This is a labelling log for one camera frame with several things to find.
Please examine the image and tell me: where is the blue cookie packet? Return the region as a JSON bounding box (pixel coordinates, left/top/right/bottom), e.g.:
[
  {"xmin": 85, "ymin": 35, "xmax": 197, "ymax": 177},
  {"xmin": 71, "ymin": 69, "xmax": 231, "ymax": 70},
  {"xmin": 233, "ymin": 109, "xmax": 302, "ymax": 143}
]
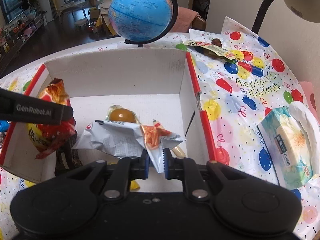
[{"xmin": 0, "ymin": 120, "xmax": 10, "ymax": 133}]

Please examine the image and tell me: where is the white silver snack bag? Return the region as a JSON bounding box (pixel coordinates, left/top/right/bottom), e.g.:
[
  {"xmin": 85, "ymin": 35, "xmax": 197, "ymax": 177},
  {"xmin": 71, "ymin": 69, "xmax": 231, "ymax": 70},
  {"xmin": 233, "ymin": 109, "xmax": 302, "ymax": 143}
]
[{"xmin": 73, "ymin": 120, "xmax": 185, "ymax": 173}]

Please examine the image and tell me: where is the red yellow chip bag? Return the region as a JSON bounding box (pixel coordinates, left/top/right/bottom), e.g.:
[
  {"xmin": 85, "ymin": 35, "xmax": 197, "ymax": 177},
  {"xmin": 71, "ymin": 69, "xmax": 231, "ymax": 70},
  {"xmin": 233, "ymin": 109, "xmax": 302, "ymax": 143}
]
[{"xmin": 27, "ymin": 78, "xmax": 76, "ymax": 160}]

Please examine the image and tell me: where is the braised egg clear packet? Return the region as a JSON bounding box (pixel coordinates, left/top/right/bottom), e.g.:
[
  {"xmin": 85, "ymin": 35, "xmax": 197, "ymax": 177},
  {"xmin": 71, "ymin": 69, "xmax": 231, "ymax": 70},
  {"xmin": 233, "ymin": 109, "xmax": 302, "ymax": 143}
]
[{"xmin": 105, "ymin": 105, "xmax": 139, "ymax": 124}]

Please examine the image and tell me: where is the black snack packet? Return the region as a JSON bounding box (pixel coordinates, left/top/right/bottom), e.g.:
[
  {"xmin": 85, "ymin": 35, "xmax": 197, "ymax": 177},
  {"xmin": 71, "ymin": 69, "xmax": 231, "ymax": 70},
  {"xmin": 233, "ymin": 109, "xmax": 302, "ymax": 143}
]
[{"xmin": 54, "ymin": 134, "xmax": 83, "ymax": 177}]

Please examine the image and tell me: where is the yellow candy wrapper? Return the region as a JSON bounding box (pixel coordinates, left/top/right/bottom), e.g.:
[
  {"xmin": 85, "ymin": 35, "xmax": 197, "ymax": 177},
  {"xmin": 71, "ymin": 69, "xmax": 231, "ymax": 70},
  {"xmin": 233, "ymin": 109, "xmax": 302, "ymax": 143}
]
[{"xmin": 130, "ymin": 180, "xmax": 140, "ymax": 191}]

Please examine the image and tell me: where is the tv cabinet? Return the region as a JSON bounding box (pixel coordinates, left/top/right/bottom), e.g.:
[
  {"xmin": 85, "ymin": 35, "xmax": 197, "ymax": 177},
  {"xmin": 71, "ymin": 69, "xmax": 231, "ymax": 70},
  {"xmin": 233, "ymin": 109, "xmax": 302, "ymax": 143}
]
[{"xmin": 1, "ymin": 14, "xmax": 44, "ymax": 75}]

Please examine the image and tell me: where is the red cardboard box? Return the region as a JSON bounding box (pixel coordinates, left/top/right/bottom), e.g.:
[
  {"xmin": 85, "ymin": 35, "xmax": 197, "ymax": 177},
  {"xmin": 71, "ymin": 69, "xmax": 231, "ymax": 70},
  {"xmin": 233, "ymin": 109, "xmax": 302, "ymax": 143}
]
[{"xmin": 1, "ymin": 48, "xmax": 214, "ymax": 183}]

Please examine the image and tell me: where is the television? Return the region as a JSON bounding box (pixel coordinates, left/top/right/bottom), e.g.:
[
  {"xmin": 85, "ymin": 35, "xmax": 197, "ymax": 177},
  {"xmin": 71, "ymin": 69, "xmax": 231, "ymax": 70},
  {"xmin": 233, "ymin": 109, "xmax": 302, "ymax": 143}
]
[{"xmin": 1, "ymin": 0, "xmax": 29, "ymax": 24}]

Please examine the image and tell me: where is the small round stool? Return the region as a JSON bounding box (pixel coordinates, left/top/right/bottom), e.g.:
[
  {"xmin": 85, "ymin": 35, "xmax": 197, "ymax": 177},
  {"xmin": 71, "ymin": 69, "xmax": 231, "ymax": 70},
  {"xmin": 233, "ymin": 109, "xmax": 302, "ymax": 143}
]
[{"xmin": 74, "ymin": 18, "xmax": 88, "ymax": 27}]

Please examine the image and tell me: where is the tissue pack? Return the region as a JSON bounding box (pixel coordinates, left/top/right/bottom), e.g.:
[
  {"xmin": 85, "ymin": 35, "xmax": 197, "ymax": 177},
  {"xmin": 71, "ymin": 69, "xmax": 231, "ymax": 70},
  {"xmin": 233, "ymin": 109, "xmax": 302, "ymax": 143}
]
[{"xmin": 258, "ymin": 101, "xmax": 319, "ymax": 190}]

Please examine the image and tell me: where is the yellow snack packet by globe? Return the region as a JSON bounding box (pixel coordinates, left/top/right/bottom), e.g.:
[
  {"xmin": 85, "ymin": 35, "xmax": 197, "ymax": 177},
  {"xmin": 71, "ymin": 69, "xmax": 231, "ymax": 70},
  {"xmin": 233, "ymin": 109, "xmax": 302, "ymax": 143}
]
[{"xmin": 183, "ymin": 40, "xmax": 236, "ymax": 61}]

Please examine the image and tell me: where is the coffee table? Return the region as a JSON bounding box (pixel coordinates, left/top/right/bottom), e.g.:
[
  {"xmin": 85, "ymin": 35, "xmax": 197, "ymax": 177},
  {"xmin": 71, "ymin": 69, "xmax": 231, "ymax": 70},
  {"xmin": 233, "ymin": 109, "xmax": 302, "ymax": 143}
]
[{"xmin": 57, "ymin": 0, "xmax": 89, "ymax": 18}]

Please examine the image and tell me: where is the wooden dining chair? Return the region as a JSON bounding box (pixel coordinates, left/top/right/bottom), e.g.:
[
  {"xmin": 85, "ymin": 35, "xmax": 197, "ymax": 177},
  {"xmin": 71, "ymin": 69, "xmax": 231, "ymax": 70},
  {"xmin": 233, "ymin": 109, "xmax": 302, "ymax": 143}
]
[{"xmin": 170, "ymin": 7, "xmax": 207, "ymax": 33}]

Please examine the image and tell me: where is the blue desk globe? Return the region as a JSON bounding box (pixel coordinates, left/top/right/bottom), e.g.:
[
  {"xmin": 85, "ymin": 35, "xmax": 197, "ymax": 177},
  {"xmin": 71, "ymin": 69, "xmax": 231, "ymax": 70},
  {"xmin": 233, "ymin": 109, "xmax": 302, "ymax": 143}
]
[{"xmin": 108, "ymin": 0, "xmax": 178, "ymax": 47}]

